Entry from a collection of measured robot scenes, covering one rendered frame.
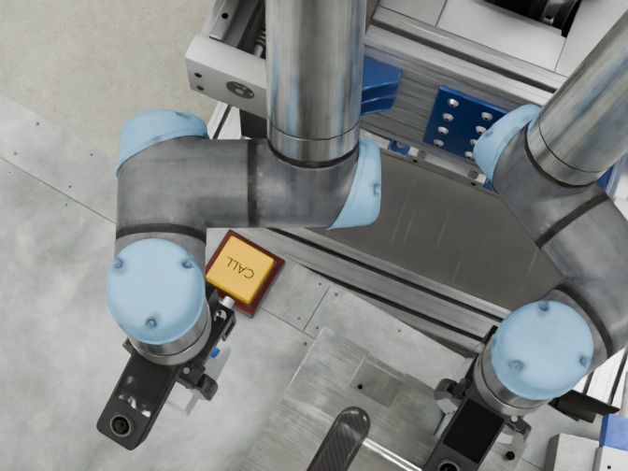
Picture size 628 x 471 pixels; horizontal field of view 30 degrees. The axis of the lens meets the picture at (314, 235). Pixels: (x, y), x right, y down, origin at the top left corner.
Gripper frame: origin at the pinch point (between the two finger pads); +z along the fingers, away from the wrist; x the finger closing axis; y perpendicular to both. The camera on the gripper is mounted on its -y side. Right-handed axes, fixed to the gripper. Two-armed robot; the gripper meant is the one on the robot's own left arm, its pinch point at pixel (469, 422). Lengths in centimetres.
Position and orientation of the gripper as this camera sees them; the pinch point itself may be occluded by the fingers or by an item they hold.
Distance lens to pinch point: 129.7
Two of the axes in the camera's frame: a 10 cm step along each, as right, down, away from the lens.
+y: 5.0, -8.3, 2.6
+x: -8.6, -4.9, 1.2
